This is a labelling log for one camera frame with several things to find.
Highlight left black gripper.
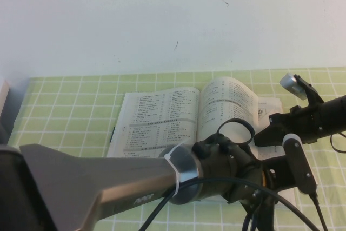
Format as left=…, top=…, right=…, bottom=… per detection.
left=243, top=179, right=276, bottom=231

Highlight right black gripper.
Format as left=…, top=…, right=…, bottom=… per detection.
left=254, top=102, right=327, bottom=147

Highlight printed book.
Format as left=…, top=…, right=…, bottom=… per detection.
left=107, top=76, right=297, bottom=212

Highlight white zip tie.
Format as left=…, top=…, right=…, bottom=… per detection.
left=163, top=143, right=190, bottom=196

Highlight green checked tablecloth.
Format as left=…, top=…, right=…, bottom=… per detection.
left=6, top=67, right=346, bottom=231

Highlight black flat cable loop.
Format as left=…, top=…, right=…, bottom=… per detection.
left=217, top=118, right=256, bottom=145

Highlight black left camera cable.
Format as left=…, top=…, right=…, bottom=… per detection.
left=144, top=178, right=329, bottom=231

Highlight thin black right cable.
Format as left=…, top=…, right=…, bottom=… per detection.
left=329, top=130, right=346, bottom=154

